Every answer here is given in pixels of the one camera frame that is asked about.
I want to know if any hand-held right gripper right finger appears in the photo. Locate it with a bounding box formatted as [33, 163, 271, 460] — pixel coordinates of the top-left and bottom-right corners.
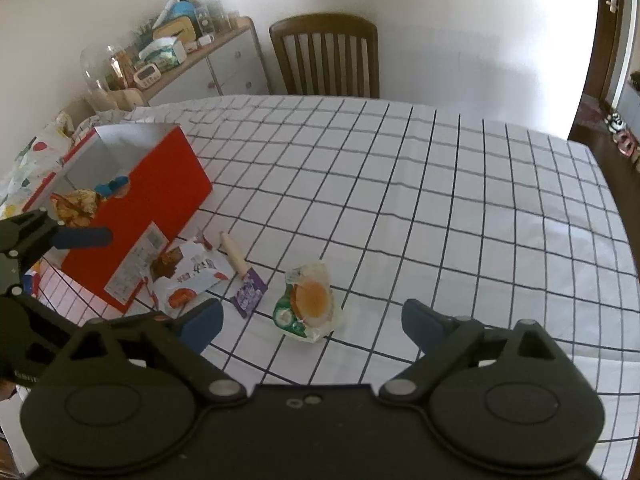
[379, 299, 569, 403]

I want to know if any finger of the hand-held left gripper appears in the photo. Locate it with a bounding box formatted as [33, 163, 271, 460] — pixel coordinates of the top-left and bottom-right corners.
[0, 292, 85, 356]
[0, 209, 114, 297]

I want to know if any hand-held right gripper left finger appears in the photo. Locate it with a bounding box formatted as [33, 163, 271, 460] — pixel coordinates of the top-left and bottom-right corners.
[55, 299, 248, 403]

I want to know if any red puffed snack bag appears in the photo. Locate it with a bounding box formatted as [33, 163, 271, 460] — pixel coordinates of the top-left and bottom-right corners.
[50, 188, 104, 229]

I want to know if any blue cookie packet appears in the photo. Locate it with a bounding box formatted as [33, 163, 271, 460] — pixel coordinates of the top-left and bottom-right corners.
[94, 176, 131, 199]

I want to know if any red cardboard box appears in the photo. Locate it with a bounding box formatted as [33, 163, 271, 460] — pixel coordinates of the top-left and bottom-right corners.
[49, 122, 214, 314]

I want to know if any green white pastry packet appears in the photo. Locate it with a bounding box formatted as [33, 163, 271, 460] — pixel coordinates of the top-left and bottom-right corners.
[272, 259, 346, 344]

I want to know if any white chocolate wafer packet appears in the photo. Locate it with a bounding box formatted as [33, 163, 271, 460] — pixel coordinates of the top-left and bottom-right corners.
[149, 234, 236, 312]

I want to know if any small purple snack packet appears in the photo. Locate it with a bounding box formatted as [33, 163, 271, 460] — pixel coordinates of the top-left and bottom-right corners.
[231, 268, 269, 319]

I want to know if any cream sausage stick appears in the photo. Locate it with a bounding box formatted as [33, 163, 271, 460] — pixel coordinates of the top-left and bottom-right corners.
[221, 231, 252, 279]

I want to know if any polka dot gift bag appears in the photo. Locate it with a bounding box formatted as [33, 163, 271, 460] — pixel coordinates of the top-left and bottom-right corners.
[0, 119, 97, 212]

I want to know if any checked white tablecloth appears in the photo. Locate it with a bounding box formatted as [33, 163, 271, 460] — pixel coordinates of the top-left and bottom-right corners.
[0, 94, 640, 453]

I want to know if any white kitchen timer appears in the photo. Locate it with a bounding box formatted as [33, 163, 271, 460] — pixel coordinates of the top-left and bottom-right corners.
[133, 62, 163, 89]

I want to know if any green tissue box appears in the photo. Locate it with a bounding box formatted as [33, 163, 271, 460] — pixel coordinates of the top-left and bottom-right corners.
[138, 37, 188, 67]

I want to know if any white wooden sideboard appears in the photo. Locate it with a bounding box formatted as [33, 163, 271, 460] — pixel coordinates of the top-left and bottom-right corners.
[106, 15, 272, 109]

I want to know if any yellow storage box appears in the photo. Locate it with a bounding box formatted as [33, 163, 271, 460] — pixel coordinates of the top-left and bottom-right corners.
[151, 16, 199, 47]

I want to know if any wooden chair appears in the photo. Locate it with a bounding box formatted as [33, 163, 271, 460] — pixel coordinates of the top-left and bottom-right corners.
[268, 12, 381, 99]

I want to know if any brown wooden door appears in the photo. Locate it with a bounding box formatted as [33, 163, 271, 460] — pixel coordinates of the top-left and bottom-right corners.
[597, 0, 627, 107]

